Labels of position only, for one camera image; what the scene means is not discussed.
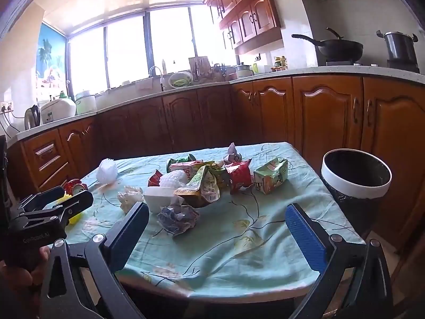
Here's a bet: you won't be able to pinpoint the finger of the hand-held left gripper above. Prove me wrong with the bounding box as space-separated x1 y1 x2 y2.
20 190 94 226
18 186 65 211

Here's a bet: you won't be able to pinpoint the steel stock pot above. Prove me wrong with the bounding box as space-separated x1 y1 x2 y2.
376 30 419 64

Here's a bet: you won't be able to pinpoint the person's left hand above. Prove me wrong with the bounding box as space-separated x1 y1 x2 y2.
0 245 52 319

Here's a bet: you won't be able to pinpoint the white lidded pot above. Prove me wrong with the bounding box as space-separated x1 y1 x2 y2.
235 62 254 79

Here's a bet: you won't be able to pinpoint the white rice cooker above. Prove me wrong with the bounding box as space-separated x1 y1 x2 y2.
40 96 78 124

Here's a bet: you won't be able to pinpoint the wooden base cabinets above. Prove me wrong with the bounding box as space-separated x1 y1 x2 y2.
7 75 425 253

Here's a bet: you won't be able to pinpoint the black wok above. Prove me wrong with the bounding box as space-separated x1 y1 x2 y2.
291 27 364 64

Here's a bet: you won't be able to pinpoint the yellow green noodle packet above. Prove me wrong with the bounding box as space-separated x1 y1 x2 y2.
173 163 230 208

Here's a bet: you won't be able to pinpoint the black bin with white rim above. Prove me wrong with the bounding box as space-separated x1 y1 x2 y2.
320 148 393 240

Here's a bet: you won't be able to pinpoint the crumpled pastel paper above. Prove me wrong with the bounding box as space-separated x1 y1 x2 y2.
223 142 243 166

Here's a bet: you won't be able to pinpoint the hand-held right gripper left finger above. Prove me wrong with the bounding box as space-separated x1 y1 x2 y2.
39 201 150 319

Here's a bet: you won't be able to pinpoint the chrome faucet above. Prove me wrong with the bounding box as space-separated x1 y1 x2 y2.
149 66 166 92

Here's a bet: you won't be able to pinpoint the round white foam fruit net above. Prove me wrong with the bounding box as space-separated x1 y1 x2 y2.
96 159 119 187

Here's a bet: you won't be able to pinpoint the white and red carton box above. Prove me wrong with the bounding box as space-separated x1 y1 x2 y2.
143 186 185 214

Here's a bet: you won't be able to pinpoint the yellow spiky plastic toy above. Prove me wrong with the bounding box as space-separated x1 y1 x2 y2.
55 194 83 226

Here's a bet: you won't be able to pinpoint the green and white cooker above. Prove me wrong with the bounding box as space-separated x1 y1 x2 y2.
75 90 97 115

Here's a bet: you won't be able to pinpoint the kitchen window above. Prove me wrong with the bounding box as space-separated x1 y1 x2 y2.
68 5 238 98

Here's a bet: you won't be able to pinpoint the wooden knife block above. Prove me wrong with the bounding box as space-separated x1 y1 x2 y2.
189 56 213 81

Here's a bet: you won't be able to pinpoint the red snack packet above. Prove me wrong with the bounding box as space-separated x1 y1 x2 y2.
226 159 254 193

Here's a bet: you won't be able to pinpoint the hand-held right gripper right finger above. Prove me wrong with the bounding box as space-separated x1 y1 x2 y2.
285 203 394 319

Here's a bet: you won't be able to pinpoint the beach wall poster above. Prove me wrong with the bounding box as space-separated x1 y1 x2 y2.
35 22 67 102

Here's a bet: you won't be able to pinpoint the wooden wall cabinets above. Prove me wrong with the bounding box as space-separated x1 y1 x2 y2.
203 0 286 55

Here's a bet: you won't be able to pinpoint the red drink can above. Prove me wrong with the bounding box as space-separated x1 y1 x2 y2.
63 179 87 196

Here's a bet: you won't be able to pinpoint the white foam net ball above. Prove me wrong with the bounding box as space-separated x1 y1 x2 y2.
159 169 188 188

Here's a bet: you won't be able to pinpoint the green drink carton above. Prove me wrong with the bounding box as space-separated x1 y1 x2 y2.
253 157 289 195

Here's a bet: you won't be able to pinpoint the gas stove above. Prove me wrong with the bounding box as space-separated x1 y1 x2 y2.
324 58 420 74

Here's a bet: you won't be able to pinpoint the black power cable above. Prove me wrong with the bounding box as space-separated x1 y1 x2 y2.
0 110 25 138

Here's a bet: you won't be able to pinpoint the steel electric kettle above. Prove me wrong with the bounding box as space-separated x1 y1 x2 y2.
24 104 41 131

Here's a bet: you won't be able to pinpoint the green snack packet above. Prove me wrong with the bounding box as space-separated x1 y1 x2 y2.
166 154 205 173

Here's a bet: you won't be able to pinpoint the green floral tablecloth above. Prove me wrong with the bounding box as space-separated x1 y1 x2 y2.
45 142 366 301

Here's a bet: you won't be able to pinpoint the printed paper ball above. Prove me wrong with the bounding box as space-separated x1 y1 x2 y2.
157 204 200 237

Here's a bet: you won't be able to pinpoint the row of seasoning jars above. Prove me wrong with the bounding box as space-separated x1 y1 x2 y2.
270 56 288 73

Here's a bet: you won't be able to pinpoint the white tissue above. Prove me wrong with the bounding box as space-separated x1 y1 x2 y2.
117 186 145 214

